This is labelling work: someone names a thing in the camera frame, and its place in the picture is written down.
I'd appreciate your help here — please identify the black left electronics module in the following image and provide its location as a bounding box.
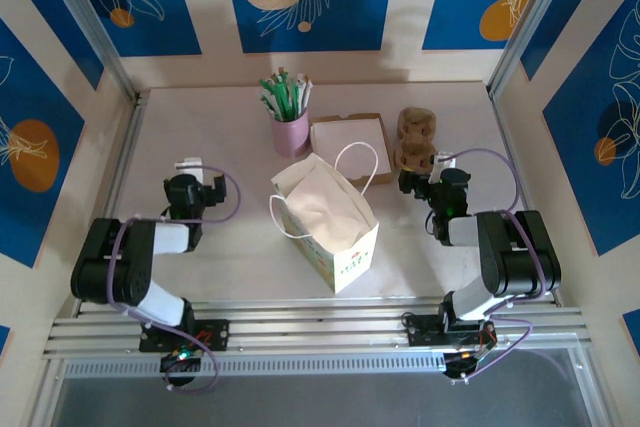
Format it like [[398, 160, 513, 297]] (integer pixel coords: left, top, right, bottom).
[[159, 346, 204, 388]]

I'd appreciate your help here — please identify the grey slotted cable duct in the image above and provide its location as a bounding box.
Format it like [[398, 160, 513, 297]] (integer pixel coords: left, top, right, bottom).
[[64, 350, 451, 379]]

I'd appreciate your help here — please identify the aluminium side rail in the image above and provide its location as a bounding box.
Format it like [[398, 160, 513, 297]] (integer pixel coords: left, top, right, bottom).
[[487, 86, 564, 308], [69, 90, 149, 321]]

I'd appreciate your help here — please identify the white printed paper bag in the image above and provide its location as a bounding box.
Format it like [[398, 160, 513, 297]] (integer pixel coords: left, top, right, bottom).
[[268, 141, 380, 296]]

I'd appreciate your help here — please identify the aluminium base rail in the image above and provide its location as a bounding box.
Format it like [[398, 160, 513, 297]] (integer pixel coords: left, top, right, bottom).
[[42, 296, 594, 354]]

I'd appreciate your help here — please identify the white paper wrapped straw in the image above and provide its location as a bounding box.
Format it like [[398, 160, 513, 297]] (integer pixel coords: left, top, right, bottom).
[[292, 73, 306, 121], [297, 77, 315, 121]]

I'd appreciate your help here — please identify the black right electronics module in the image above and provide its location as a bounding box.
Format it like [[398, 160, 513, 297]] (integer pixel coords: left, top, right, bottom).
[[442, 349, 494, 387]]

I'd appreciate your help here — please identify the aluminium frame post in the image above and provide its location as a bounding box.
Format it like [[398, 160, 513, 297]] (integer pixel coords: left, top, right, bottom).
[[485, 0, 594, 98], [35, 0, 147, 104]]

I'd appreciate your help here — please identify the pink straw holder cup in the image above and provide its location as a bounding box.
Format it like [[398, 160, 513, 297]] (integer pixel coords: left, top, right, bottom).
[[271, 109, 310, 158]]

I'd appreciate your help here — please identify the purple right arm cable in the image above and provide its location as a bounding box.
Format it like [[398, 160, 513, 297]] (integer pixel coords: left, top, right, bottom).
[[437, 147, 549, 388]]

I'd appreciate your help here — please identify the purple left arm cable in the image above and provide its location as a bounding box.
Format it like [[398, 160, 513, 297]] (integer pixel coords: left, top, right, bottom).
[[108, 165, 242, 394]]

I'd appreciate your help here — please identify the white napkin stack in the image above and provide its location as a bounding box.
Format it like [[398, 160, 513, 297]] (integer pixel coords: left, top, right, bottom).
[[310, 117, 390, 177]]

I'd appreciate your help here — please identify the green white wrapped straw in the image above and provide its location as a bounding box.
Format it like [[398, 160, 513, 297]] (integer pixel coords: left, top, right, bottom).
[[258, 76, 289, 121], [277, 65, 294, 121], [258, 88, 285, 122]]

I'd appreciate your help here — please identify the black electronics module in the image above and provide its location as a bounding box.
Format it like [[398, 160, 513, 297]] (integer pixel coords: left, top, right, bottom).
[[442, 349, 494, 387], [159, 346, 204, 388]]

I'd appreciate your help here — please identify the brown pulp cup carrier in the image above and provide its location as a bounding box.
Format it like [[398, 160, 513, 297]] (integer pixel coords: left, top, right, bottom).
[[394, 106, 439, 173]]

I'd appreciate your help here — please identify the brown cardboard napkin tray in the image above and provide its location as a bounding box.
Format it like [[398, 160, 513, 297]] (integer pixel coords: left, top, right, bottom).
[[308, 111, 395, 187]]

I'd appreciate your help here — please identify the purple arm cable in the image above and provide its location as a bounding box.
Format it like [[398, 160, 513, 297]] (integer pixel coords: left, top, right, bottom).
[[108, 165, 242, 394], [437, 147, 549, 388]]

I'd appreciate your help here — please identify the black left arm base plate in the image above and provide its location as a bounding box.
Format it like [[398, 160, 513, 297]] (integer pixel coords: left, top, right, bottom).
[[138, 319, 231, 353]]

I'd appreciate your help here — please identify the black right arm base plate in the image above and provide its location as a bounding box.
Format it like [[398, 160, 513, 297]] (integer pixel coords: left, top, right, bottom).
[[404, 313, 496, 348]]

